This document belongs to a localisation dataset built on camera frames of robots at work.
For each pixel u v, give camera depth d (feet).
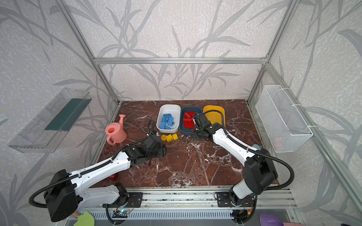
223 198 2.42
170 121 3.34
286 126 2.01
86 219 2.23
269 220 2.20
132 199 2.38
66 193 1.27
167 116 3.54
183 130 3.10
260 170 1.40
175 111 3.60
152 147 2.04
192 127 3.35
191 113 3.63
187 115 3.55
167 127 3.33
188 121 3.44
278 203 2.36
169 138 3.15
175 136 3.19
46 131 2.12
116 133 2.92
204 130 2.06
